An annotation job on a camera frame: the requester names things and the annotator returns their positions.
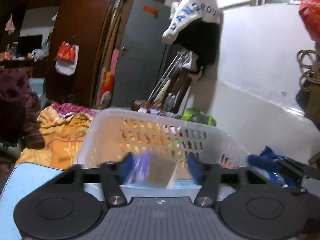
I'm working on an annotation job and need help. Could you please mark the purple white long box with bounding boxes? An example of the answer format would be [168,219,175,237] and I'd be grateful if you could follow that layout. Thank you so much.
[124,152,190,189]

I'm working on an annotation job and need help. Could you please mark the blue shopping bag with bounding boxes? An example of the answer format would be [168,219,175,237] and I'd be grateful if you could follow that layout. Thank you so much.
[247,146,297,188]

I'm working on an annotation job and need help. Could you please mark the clear plastic laundry basket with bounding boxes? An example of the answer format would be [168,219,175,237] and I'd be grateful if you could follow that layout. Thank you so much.
[76,106,251,188]

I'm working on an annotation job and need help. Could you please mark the green white plastic bag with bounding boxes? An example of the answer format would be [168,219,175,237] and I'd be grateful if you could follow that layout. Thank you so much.
[181,108,216,126]

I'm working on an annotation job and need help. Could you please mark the yellow orange blanket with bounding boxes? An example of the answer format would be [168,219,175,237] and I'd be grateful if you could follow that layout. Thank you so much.
[15,102,97,170]

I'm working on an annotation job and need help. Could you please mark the olive hanging bag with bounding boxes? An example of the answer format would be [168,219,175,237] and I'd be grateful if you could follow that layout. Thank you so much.
[296,80,320,130]

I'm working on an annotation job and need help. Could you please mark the maroon clothing pile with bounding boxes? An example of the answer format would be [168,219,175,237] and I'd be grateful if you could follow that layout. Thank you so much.
[1,68,45,149]

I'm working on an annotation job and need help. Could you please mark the aluminium crutches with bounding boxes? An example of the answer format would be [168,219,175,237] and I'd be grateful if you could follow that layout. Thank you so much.
[147,50,194,105]

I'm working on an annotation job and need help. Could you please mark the grey door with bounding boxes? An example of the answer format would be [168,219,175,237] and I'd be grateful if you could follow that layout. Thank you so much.
[111,0,170,108]

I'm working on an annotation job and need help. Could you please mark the orange white hanging bag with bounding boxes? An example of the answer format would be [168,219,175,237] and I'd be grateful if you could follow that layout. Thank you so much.
[55,41,79,76]

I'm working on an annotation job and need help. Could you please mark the black hanging garment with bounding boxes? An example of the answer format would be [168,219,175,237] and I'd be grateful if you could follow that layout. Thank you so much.
[173,19,221,80]

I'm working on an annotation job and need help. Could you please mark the dark red wooden wardrobe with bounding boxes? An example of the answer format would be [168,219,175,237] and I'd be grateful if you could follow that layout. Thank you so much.
[1,0,116,107]

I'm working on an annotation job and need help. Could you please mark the white blue lettered garment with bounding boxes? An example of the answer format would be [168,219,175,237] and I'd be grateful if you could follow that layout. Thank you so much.
[162,0,221,44]

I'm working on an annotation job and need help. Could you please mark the coiled grey cable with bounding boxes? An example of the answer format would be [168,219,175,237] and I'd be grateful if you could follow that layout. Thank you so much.
[296,48,320,93]

